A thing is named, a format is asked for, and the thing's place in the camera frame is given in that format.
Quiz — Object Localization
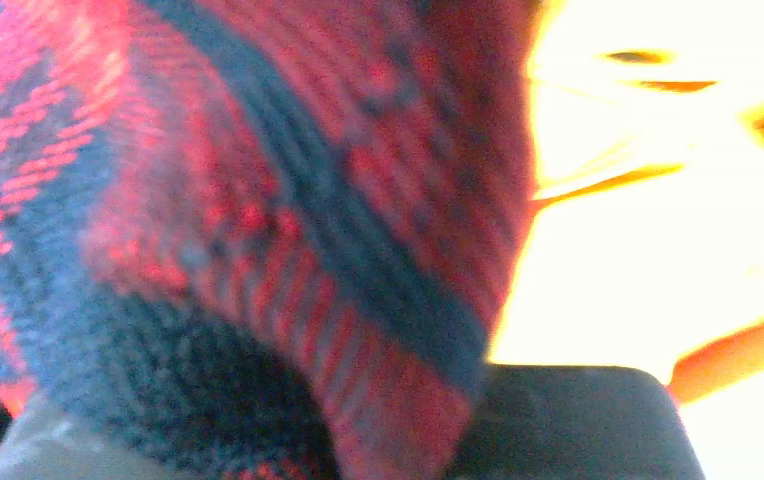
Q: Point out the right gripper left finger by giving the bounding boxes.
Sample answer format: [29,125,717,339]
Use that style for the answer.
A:
[0,391,210,479]

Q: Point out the yellow garment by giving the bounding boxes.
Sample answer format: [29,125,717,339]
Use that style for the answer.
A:
[487,0,764,480]

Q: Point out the red plaid shirt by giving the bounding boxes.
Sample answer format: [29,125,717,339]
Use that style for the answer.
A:
[0,1,533,479]

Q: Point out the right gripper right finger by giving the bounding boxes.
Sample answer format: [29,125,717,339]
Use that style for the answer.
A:
[448,365,704,479]

